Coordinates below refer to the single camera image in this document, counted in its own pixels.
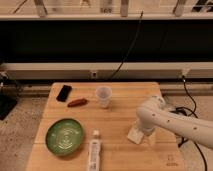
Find white sponge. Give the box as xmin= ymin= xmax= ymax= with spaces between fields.
xmin=127 ymin=127 xmax=143 ymax=144

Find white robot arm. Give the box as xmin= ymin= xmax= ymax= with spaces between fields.
xmin=136 ymin=96 xmax=213 ymax=149

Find white ceramic cup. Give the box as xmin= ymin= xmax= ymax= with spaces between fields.
xmin=95 ymin=86 xmax=112 ymax=108

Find brown sausage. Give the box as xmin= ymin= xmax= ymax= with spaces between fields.
xmin=67 ymin=98 xmax=88 ymax=107

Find black phone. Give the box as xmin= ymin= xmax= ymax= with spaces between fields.
xmin=56 ymin=85 xmax=72 ymax=102

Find white tube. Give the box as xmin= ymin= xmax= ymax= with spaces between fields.
xmin=87 ymin=130 xmax=101 ymax=171

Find green plate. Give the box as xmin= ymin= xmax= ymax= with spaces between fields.
xmin=45 ymin=118 xmax=84 ymax=156

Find black equipment at left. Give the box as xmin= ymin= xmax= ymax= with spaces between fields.
xmin=0 ymin=71 xmax=22 ymax=121

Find white wall outlet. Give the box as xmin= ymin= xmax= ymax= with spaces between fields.
xmin=91 ymin=71 xmax=98 ymax=78

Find black floor cables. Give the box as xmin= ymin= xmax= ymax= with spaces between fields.
xmin=169 ymin=75 xmax=209 ymax=171

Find black hanging cable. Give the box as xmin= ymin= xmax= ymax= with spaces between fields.
xmin=102 ymin=10 xmax=145 ymax=82

